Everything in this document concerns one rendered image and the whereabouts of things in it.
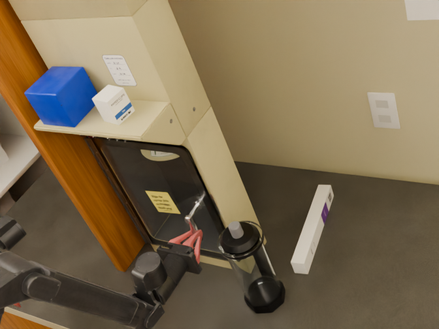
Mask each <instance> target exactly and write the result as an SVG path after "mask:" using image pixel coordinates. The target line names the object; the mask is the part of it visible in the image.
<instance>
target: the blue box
mask: <svg viewBox="0 0 439 329"><path fill-rule="evenodd" d="M24 94H25V96H26V97H27V99H28V101H29V102H30V104H31V105H32V107H33V108H34V110H35V111H36V113H37V115H38V116H39V118H40V119H41V121H42V122H43V124H44V125H55V126H62V127H76V126H77V125H78V124H79V123H80V122H81V121H82V120H83V118H84V117H85V116H86V115H87V114H88V113H89V112H90V111H91V110H92V108H93V107H94V106H95V104H94V102H93V100H92V98H94V96H96V94H98V93H97V91H96V89H95V88H94V86H93V84H92V82H91V80H90V78H89V76H88V74H87V73H86V71H85V69H84V67H55V66H52V67H50V68H49V69H48V70H47V71H46V72H45V73H44V74H43V75H42V76H41V77H40V78H39V79H38V80H37V81H36V82H35V83H34V84H33V85H32V86H31V87H30V88H29V89H28V90H27V91H26V92H25V93H24Z"/></svg>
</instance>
